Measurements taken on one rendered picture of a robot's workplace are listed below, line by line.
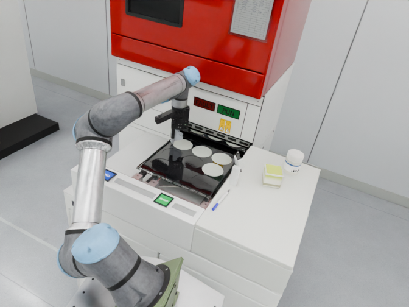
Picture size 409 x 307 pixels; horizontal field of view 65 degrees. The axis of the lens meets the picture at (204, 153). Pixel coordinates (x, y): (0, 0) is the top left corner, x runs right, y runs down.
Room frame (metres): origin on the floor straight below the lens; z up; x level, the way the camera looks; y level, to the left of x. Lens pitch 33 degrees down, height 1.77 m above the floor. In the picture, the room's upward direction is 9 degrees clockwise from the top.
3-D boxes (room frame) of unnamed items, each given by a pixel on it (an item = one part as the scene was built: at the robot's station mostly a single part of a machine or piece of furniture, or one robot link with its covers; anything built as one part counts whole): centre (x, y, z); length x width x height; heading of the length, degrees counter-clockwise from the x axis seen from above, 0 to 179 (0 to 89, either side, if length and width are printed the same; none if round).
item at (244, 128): (1.52, 0.15, 1.02); 0.82 x 0.03 x 0.40; 70
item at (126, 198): (0.92, 0.24, 0.89); 0.55 x 0.09 x 0.14; 70
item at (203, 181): (1.24, 0.05, 0.90); 0.34 x 0.34 x 0.01; 70
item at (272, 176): (1.08, -0.29, 1.00); 0.07 x 0.07 x 0.07; 89
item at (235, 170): (1.05, -0.14, 1.03); 0.06 x 0.04 x 0.13; 160
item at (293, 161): (1.19, -0.39, 1.01); 0.07 x 0.07 x 0.10
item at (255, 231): (1.01, -0.28, 0.89); 0.62 x 0.35 x 0.14; 160
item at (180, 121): (1.37, 0.15, 1.05); 0.09 x 0.08 x 0.12; 99
